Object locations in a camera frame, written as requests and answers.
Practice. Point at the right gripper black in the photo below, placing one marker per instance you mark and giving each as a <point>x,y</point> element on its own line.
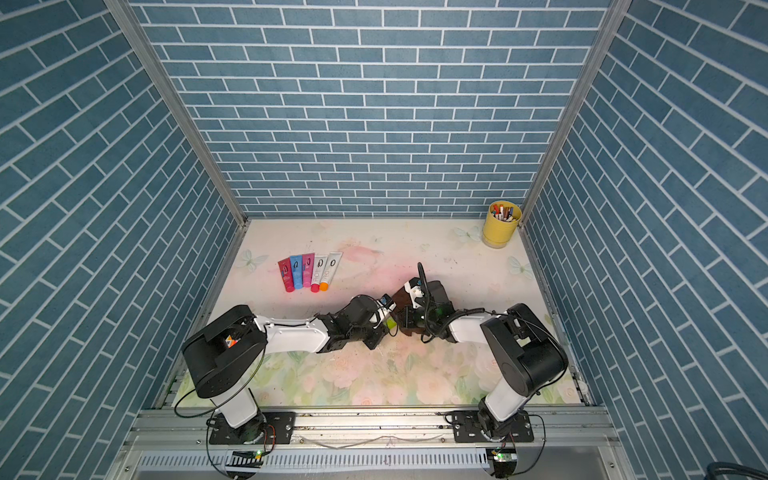
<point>410,321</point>

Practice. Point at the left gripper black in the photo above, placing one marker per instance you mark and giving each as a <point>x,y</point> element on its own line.
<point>379,334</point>

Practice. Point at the brown cloth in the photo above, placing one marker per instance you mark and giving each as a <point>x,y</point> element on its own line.
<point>409,318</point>

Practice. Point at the white orange-cap toothpaste tube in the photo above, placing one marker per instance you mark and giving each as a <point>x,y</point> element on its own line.
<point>331,266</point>

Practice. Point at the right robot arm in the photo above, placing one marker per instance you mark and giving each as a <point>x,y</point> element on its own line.
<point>528,356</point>

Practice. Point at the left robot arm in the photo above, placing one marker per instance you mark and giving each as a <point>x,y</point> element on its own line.
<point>221,357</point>

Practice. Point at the white pink-cap toothpaste tube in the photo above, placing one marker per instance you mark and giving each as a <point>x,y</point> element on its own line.
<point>318,270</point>

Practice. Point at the magenta toothpaste tube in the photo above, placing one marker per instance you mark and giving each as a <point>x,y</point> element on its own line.
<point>308,261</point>

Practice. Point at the blue toothpaste tube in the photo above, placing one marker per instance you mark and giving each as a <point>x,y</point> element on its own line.
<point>296,262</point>

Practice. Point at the red toothpaste tube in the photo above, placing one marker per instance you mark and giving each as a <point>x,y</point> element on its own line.
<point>286,273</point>

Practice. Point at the yellow cup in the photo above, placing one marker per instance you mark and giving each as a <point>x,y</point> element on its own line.
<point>496,234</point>

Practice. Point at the pens in cup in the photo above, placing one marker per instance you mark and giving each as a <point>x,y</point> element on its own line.
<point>503,212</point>

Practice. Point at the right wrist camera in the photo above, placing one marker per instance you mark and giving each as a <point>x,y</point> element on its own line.
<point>417,288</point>

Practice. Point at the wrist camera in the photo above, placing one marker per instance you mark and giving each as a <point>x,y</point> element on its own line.
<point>386,301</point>
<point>417,288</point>

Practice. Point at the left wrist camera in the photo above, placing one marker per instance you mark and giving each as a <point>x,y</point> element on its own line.
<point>386,301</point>

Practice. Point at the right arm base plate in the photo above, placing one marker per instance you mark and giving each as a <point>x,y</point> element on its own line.
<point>473,426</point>

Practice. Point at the aluminium front rail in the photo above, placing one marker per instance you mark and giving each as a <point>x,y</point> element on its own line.
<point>348,428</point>

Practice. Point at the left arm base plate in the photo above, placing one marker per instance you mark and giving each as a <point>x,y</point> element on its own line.
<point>267,428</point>

